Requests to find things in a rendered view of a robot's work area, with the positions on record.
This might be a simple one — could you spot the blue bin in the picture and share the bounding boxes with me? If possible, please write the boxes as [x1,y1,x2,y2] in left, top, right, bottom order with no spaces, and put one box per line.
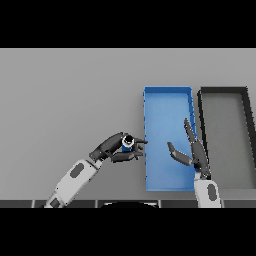
[142,85,198,193]

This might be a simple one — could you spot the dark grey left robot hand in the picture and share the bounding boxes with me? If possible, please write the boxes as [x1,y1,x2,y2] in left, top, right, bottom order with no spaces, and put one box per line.
[88,131,149,164]

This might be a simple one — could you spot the blue pipe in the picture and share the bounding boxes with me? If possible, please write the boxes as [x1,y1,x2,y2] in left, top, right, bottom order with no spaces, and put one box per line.
[121,134,136,153]

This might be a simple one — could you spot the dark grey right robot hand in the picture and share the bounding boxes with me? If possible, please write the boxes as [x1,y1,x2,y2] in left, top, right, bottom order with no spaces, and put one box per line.
[166,117,212,179]

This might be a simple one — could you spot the dark grey bin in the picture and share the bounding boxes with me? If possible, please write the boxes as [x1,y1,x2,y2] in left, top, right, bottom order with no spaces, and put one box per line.
[196,86,256,192]

